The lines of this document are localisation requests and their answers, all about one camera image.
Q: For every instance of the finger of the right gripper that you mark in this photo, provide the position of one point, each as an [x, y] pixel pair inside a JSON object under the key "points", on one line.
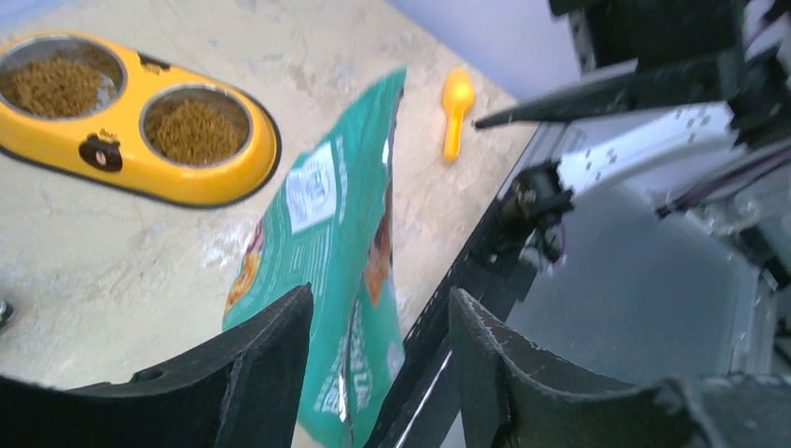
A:
{"points": [[706, 79]]}

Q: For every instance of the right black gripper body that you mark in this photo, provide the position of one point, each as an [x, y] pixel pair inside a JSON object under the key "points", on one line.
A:
{"points": [[659, 33]]}

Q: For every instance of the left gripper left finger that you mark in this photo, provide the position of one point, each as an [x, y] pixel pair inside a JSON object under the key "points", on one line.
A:
{"points": [[240, 389]]}

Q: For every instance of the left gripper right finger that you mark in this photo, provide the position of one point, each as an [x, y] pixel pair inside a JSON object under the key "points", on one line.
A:
{"points": [[516, 394]]}

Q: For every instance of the green dog food bag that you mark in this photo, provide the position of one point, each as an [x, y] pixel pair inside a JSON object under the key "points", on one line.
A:
{"points": [[330, 226]]}

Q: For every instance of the yellow plastic scoop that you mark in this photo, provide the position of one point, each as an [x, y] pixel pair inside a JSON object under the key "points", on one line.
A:
{"points": [[457, 99]]}

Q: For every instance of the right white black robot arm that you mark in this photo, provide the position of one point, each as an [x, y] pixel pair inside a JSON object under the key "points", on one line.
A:
{"points": [[544, 192]]}

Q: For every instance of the yellow double pet bowl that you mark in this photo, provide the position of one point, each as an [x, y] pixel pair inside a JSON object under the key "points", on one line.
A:
{"points": [[83, 106]]}

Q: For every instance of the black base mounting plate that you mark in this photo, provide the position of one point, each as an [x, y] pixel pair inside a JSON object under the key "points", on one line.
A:
{"points": [[424, 401]]}

